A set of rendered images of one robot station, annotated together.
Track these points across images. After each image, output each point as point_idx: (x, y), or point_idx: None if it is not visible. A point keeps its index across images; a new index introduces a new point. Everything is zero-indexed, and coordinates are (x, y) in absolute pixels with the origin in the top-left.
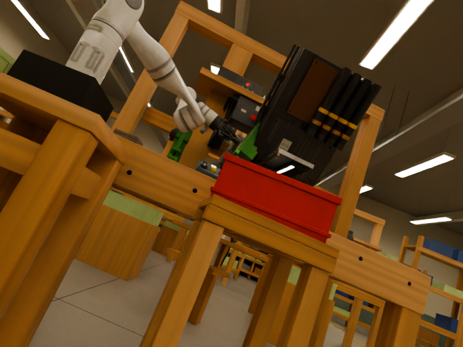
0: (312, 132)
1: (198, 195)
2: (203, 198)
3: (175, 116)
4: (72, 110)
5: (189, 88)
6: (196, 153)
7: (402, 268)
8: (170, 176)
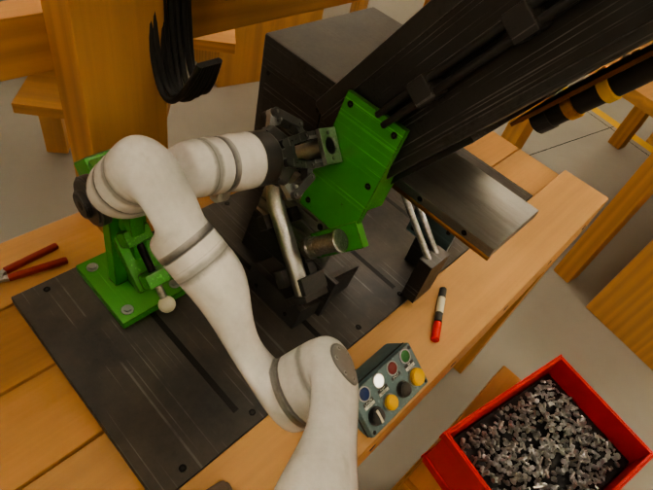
0: (551, 129)
1: (377, 442)
2: (384, 436)
3: (292, 431)
4: None
5: (152, 175)
6: (133, 126)
7: (586, 223)
8: None
